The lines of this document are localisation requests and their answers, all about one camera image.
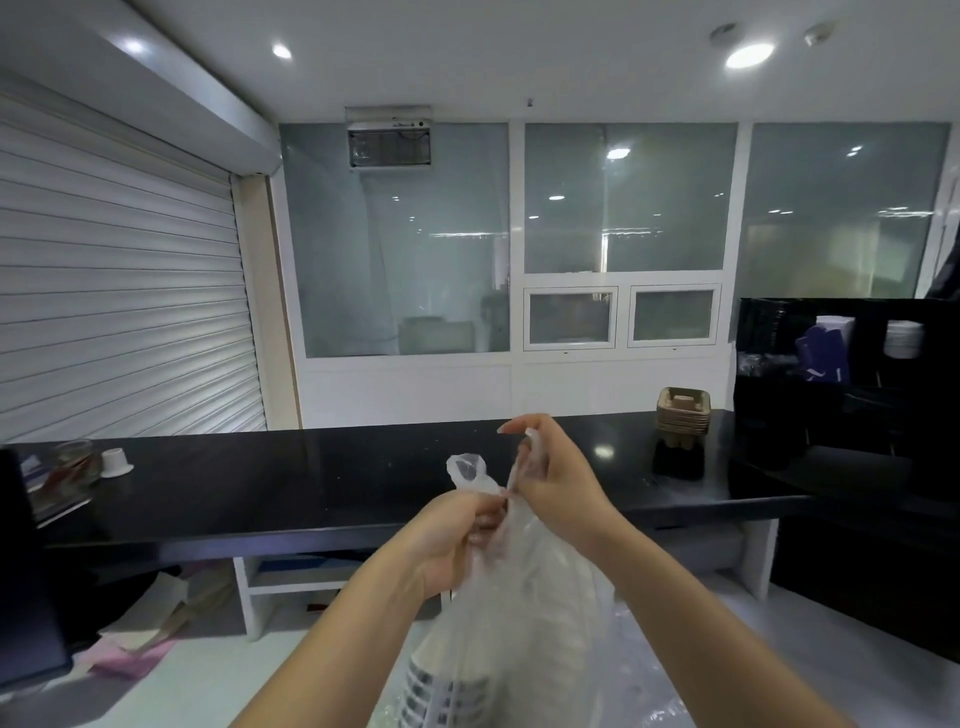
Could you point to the black acrylic condiment organizer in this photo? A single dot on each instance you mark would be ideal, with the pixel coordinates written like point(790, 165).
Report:
point(862, 435)

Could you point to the blue folder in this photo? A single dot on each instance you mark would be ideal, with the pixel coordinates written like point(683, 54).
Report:
point(322, 564)

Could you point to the black monitor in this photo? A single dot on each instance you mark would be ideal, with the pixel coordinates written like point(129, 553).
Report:
point(30, 585)

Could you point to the person's right forearm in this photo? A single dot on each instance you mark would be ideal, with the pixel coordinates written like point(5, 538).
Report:
point(720, 645)

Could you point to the clear plastic bag sheet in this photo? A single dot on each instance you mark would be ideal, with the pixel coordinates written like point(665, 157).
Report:
point(652, 675)

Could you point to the person's left forearm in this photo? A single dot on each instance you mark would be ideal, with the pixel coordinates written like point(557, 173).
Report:
point(337, 652)

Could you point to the bundle of blue paper packets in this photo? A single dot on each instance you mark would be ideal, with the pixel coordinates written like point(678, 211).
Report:
point(821, 360)

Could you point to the stack of white paper cups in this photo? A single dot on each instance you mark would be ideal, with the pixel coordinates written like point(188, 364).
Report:
point(540, 637)

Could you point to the grey roller shutter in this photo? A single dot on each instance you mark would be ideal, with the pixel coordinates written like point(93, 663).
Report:
point(112, 300)

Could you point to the black wrapped cutlery bundle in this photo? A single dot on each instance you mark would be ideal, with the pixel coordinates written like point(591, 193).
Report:
point(765, 364)

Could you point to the white framed window partition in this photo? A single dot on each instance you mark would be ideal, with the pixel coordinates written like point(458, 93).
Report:
point(600, 390)

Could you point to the large clear plastic bag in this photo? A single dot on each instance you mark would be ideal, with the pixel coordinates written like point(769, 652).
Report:
point(510, 600)

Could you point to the white wall mounted appliance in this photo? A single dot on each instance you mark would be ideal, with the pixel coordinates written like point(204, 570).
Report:
point(390, 142)

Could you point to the white shelf unit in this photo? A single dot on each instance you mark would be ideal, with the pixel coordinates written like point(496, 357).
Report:
point(255, 592)

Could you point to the grey shutter housing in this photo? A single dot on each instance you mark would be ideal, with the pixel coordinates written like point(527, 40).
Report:
point(150, 82)

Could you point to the person's left hand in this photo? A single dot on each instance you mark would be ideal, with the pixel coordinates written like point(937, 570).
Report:
point(442, 540)

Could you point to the small white container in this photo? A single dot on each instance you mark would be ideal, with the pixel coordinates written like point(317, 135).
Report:
point(115, 463)

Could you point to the white counter support panel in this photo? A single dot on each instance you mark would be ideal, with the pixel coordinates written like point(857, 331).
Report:
point(759, 559)

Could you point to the person's right hand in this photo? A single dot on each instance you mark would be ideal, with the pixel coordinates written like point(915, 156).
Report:
point(570, 495)

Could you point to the black glossy bar counter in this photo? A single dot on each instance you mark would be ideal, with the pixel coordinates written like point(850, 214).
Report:
point(262, 487)

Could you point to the stack of pulp cup trays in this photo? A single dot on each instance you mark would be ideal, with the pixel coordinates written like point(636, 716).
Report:
point(684, 412)

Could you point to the stack of striped paper cups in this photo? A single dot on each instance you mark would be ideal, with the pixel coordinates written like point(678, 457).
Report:
point(439, 690)

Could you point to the pink paper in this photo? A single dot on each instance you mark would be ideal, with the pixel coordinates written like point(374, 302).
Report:
point(127, 660)

